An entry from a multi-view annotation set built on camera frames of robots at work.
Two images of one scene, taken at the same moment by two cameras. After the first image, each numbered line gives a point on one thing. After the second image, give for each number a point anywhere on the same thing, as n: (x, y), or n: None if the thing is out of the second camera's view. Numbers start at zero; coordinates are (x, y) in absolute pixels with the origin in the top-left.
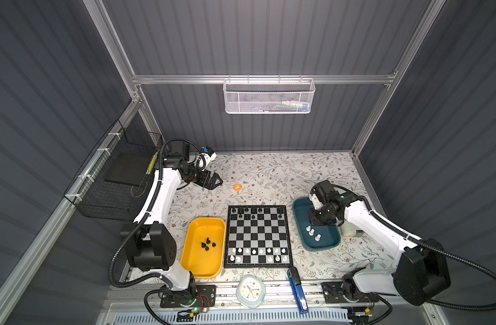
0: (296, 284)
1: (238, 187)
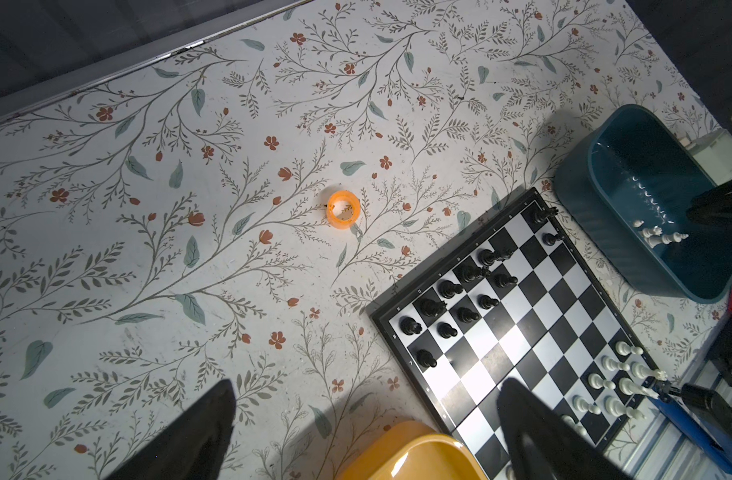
0: (709, 420)
1: (343, 209)
